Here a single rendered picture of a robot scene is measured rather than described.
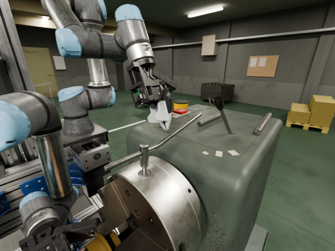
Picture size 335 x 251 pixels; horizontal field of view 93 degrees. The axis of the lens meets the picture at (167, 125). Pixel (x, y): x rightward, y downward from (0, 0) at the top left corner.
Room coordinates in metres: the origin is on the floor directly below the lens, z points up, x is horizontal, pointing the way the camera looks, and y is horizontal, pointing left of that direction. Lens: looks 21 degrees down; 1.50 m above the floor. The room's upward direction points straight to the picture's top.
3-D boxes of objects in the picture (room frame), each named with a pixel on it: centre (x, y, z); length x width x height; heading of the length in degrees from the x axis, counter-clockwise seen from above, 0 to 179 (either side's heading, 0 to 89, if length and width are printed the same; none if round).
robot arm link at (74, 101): (0.80, 0.47, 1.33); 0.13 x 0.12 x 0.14; 128
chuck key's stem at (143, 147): (0.34, 0.06, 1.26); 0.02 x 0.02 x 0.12
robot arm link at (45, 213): (0.31, 0.34, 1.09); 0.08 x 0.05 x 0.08; 137
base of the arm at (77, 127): (0.79, 0.48, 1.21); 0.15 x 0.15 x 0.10
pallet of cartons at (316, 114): (4.01, -3.71, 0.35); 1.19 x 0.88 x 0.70; 137
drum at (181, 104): (4.00, -0.35, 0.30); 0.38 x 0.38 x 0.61
